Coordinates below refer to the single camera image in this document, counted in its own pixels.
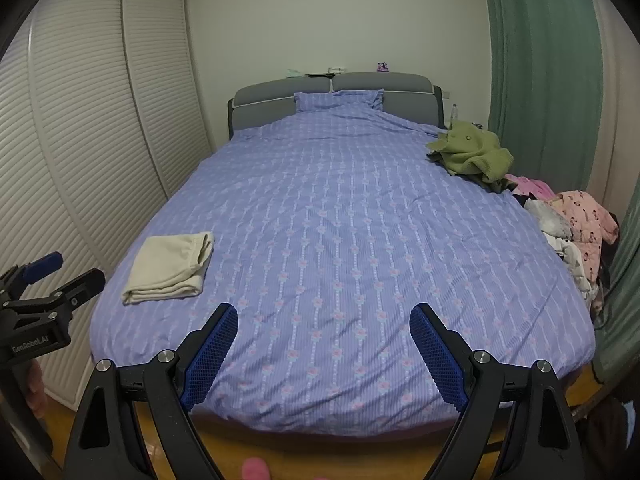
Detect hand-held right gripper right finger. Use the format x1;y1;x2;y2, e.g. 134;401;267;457
409;303;586;480

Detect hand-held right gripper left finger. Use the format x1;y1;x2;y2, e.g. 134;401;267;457
64;303;239;480

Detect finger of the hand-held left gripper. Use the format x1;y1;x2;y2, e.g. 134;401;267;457
0;251;64;306
5;267;107;320

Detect cream pants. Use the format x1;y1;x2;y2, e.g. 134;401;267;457
121;231;216;306

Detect person's left forearm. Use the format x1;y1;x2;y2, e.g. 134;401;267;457
22;357;48;416

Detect pink slipper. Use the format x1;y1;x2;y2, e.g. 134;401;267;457
241;457;271;480

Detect white louvered wardrobe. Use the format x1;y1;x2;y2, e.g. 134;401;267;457
0;0;213;411

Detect purple floral duvet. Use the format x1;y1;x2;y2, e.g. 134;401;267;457
90;91;598;436

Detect white patterned garment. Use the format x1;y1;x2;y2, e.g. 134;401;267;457
545;232;593;293

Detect white fuzzy garment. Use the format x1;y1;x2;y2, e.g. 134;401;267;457
524;200;571;238

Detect dark bulky object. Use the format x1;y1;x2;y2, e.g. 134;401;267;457
575;395;637;480

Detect bright pink garment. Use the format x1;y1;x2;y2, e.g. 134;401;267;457
505;174;556;200

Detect pink printed pajama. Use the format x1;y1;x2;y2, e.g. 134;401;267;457
550;190;621;273

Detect green knit garment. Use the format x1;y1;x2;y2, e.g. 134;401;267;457
426;120;515;193

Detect green curtain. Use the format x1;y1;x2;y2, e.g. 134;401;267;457
479;0;618;196
592;200;640;386

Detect purple floral pillow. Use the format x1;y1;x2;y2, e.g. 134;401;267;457
293;89;387;112

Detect grey bed headboard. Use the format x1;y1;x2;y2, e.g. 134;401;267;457
227;72;446;141

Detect sheer cream curtain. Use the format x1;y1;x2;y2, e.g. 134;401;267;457
582;0;640;221

